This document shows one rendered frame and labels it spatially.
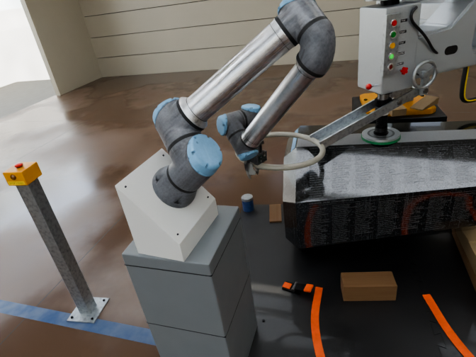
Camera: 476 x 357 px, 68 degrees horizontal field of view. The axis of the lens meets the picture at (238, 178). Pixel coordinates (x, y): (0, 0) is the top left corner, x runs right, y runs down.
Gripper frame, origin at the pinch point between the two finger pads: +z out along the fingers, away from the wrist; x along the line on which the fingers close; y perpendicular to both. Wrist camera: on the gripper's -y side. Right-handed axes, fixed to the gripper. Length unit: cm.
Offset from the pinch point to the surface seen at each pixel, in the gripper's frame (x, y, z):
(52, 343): -104, -79, 96
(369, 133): 77, 25, -1
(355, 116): 70, 19, -13
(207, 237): -44.8, 14.2, 5.9
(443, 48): 97, 51, -48
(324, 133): 52, 10, -7
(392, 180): 62, 48, 17
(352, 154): 60, 24, 6
